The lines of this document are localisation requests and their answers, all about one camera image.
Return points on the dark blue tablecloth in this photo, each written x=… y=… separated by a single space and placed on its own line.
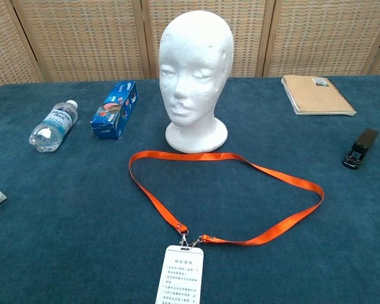
x=82 y=221

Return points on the brown spiral notebook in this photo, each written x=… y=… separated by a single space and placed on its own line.
x=316 y=95

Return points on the clear plastic water bottle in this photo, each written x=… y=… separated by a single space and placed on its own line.
x=54 y=125

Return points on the blue cookie box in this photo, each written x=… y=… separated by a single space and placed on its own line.
x=114 y=114

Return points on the white foam mannequin head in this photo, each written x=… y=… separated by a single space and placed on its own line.
x=193 y=63

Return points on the white ID badge card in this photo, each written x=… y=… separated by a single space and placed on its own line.
x=180 y=275

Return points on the woven wicker folding screen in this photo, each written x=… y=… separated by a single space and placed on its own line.
x=82 y=38

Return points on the black stapler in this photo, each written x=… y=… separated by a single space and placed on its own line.
x=362 y=144

